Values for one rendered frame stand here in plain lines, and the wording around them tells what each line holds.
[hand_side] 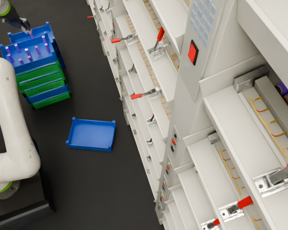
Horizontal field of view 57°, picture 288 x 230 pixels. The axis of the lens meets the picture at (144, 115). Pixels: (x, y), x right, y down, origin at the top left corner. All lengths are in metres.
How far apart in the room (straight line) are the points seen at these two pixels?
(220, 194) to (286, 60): 0.37
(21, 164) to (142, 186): 0.79
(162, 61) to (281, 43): 0.49
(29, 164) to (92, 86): 1.04
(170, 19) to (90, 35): 2.00
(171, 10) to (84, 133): 1.45
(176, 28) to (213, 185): 0.32
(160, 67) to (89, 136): 1.25
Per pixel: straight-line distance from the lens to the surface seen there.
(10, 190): 1.47
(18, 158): 1.24
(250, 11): 0.30
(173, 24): 0.55
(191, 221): 0.94
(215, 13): 0.35
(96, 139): 1.88
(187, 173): 0.78
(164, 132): 0.83
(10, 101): 1.20
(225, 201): 0.58
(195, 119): 0.51
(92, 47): 2.41
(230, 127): 0.42
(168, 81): 0.69
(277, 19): 0.28
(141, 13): 0.87
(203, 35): 0.39
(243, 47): 0.39
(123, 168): 1.78
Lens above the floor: 1.67
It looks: 59 degrees down
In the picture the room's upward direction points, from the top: straight up
